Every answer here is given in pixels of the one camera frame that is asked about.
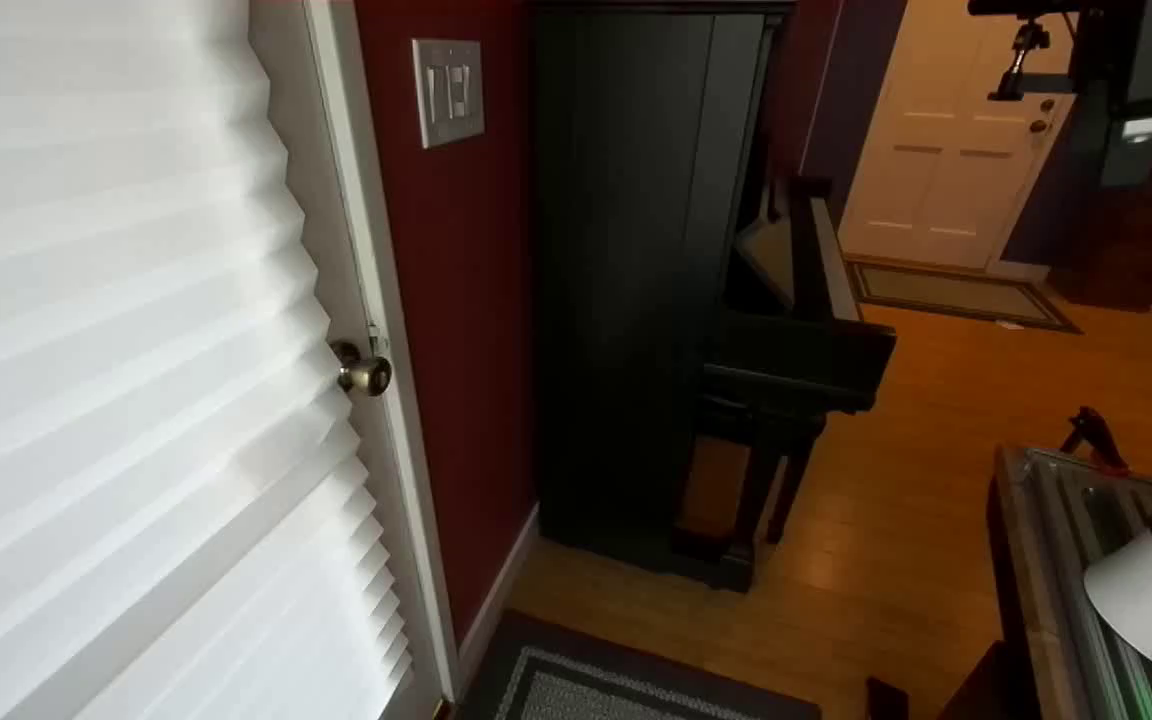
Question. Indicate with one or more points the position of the white rocker light switch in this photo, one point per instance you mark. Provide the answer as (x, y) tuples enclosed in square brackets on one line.
[(469, 89), (455, 89), (428, 92)]

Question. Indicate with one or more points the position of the black upright piano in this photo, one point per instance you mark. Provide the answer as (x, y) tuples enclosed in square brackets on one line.
[(628, 266)]

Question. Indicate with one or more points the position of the brass door knob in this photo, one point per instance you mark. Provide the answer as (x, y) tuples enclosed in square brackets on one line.
[(366, 369)]

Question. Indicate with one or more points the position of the white baseboard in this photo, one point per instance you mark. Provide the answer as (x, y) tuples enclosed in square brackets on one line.
[(498, 603)]

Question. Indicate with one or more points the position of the dark grey bordered rug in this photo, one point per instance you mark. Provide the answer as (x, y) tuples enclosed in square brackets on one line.
[(602, 683)]

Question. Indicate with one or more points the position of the grey bordered door mat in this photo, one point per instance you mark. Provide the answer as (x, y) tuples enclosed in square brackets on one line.
[(958, 294)]

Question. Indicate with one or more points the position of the white panelled door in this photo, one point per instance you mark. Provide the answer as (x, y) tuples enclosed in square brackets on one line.
[(949, 145)]

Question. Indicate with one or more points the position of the white pleated window blind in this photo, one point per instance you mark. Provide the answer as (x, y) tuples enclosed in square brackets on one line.
[(123, 334)]

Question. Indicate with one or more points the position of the black clamp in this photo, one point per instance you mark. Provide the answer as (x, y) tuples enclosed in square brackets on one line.
[(1091, 435)]

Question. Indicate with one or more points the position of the white triple switch wall plate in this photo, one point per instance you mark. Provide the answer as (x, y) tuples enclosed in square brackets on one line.
[(444, 124)]

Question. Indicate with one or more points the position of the black camera on mount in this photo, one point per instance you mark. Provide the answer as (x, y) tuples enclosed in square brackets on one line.
[(1022, 41)]

